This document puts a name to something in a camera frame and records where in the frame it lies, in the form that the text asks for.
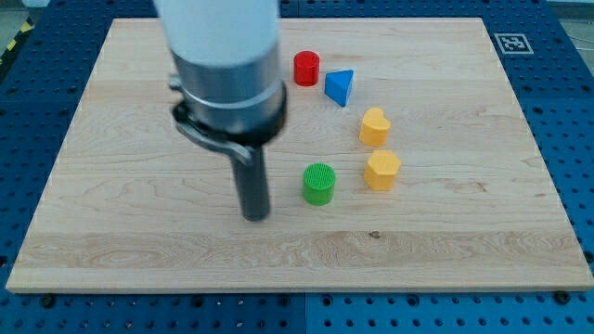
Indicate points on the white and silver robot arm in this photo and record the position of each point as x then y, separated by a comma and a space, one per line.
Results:
229, 74

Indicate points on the blue triangle block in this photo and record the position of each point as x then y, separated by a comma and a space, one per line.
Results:
338, 86

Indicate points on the light wooden board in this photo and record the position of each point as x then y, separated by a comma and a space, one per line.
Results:
131, 206

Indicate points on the yellow heart block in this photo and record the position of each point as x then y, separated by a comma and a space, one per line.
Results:
375, 128

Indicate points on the red cylinder block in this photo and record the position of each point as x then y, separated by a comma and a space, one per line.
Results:
306, 68

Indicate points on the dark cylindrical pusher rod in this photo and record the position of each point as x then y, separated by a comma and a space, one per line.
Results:
249, 171

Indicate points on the white fiducial marker tag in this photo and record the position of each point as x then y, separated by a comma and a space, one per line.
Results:
513, 43

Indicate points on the yellow hexagon block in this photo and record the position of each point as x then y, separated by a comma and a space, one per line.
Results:
381, 170

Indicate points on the black clamp with metal lever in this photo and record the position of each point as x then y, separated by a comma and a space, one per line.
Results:
236, 129

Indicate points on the green cylinder block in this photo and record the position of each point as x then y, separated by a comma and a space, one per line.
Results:
318, 184

